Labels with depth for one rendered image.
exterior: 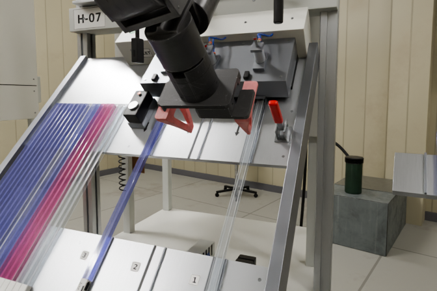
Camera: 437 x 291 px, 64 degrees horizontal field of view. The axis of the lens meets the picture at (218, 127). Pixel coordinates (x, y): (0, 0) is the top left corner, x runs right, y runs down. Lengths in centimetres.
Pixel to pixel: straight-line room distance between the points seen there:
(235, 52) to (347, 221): 218
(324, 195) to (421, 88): 257
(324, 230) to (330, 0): 54
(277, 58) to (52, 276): 59
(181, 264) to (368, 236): 229
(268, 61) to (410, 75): 273
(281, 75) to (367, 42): 304
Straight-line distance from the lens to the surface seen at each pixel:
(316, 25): 102
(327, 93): 87
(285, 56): 75
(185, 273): 60
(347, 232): 285
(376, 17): 375
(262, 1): 89
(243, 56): 78
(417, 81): 340
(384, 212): 273
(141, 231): 136
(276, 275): 55
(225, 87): 45
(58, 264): 73
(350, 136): 375
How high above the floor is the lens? 111
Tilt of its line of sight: 5 degrees down
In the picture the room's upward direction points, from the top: straight up
